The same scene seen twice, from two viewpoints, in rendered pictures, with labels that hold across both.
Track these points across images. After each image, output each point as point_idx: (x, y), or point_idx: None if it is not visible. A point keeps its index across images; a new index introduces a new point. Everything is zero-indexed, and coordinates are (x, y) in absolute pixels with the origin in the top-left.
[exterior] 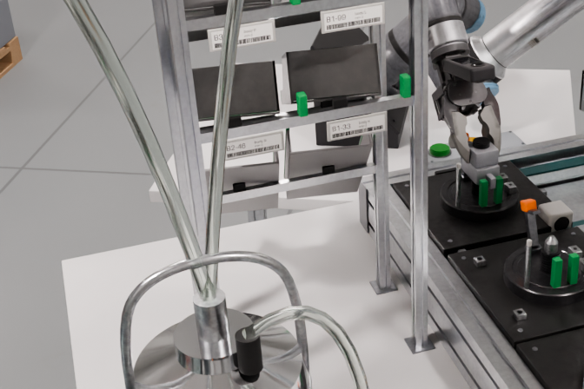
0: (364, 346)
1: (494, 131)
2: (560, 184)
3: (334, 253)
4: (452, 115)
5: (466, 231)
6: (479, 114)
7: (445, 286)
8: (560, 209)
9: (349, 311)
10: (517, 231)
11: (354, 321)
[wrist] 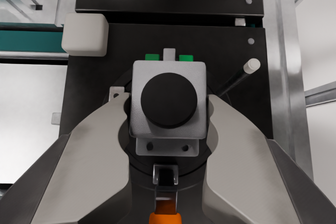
0: (323, 29)
1: (107, 119)
2: (2, 182)
3: (323, 190)
4: (293, 212)
5: (220, 54)
6: (118, 215)
7: None
8: (80, 22)
9: (326, 81)
10: (155, 28)
11: (325, 64)
